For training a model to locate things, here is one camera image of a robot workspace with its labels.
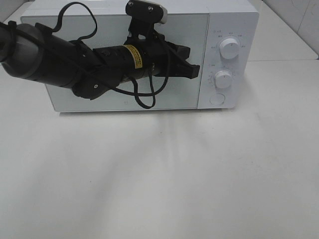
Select upper white power knob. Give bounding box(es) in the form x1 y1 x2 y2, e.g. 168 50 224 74
219 37 240 60

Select round white door button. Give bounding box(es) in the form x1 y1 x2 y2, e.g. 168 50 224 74
209 93 225 106

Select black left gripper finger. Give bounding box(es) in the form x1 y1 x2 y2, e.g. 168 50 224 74
167 42 191 60
171 58 200 79

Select white microwave door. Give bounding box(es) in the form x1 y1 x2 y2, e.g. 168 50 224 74
20 12 211 113

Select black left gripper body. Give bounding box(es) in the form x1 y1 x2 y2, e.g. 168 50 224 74
126 18 169 77

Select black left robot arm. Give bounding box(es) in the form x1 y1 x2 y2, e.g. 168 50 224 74
0 21 200 100

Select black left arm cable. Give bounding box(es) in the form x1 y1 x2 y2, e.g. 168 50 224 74
51 1 170 110

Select white timer knob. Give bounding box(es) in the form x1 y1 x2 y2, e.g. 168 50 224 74
214 70 233 89

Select white microwave oven body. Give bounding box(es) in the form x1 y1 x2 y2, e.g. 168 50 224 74
19 0 260 113

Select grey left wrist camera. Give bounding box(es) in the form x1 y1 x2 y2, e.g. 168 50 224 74
125 0 168 24

